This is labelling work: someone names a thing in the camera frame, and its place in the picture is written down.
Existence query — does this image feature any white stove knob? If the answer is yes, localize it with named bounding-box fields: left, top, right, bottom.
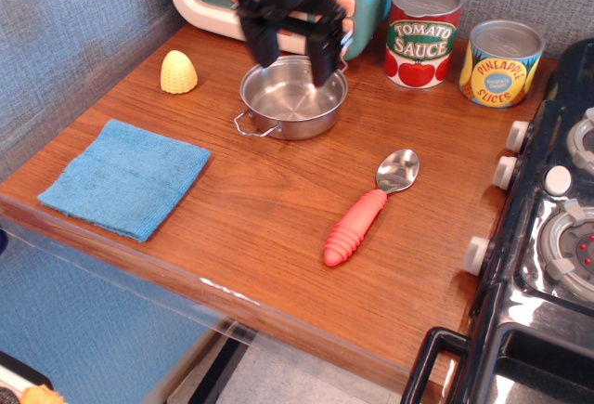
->
left=492, top=156, right=517, bottom=190
left=506, top=121, right=530, bottom=153
left=463, top=236, right=490, bottom=277

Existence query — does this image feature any stainless steel pot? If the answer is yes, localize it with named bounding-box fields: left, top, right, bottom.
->
left=234, top=56, right=348, bottom=141

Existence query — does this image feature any black toy stove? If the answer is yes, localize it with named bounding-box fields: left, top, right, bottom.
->
left=441, top=39, right=593, bottom=403

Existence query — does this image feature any tomato sauce can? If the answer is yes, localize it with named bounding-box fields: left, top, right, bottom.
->
left=384, top=0, right=463, bottom=89

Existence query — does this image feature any grey stove burner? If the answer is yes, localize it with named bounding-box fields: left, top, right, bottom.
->
left=538, top=199, right=593, bottom=303
left=566, top=107, right=594, bottom=176

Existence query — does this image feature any orange object bottom left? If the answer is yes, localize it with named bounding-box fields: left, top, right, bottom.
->
left=19, top=384, right=66, bottom=404

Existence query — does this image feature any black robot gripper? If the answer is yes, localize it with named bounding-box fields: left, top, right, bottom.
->
left=237, top=0, right=345, bottom=87

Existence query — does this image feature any white stove knob top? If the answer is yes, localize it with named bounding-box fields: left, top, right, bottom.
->
left=506, top=121, right=530, bottom=153

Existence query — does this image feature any white round stove button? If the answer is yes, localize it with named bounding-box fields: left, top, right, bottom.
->
left=544, top=165, right=572, bottom=196

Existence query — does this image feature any black oven door handle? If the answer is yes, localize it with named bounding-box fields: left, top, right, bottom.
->
left=401, top=327, right=471, bottom=404

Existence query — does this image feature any white stove knob bottom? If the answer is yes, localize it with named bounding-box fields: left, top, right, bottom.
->
left=463, top=236, right=490, bottom=277

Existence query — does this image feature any red-handled metal spoon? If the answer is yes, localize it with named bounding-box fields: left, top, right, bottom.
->
left=323, top=149, right=420, bottom=267

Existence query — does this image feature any yellow toy corn piece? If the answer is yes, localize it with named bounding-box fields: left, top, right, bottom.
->
left=160, top=50, right=199, bottom=95

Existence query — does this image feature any white stove knob middle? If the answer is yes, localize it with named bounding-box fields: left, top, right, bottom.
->
left=492, top=156, right=517, bottom=190

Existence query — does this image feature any grey stove burner front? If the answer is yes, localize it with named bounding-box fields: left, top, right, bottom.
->
left=538, top=199, right=593, bottom=303

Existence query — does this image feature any grey stove burner rear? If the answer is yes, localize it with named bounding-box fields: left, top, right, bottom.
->
left=566, top=107, right=594, bottom=176

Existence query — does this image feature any pineapple slices can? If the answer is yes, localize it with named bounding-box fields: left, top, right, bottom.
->
left=458, top=20, right=545, bottom=109

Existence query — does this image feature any blue cloth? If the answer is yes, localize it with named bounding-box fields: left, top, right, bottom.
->
left=38, top=120, right=211, bottom=242

